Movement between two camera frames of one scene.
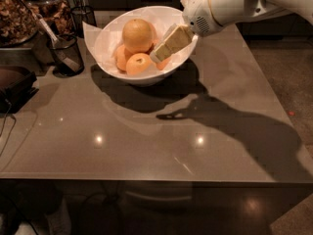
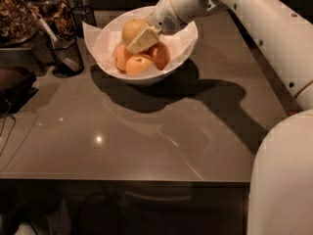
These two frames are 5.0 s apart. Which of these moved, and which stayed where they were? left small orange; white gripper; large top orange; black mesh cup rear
Moved: white gripper
Stayed: large top orange; black mesh cup rear; left small orange
